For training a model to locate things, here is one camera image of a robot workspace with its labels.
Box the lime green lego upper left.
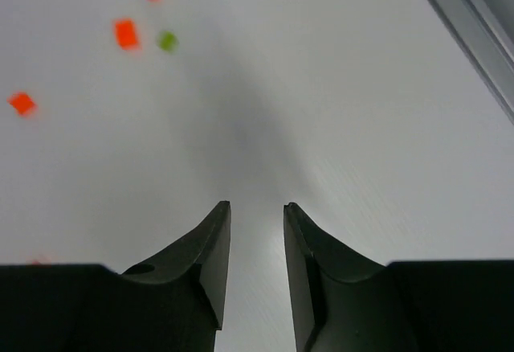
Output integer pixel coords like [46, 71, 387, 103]
[157, 31, 178, 53]

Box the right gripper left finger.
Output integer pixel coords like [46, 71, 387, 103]
[1, 201, 230, 351]

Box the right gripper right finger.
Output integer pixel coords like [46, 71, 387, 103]
[284, 203, 513, 351]

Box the orange two-by-two lego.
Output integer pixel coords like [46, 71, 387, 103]
[113, 18, 140, 50]

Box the aluminium table edge rail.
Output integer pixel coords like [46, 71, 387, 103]
[427, 0, 513, 119]

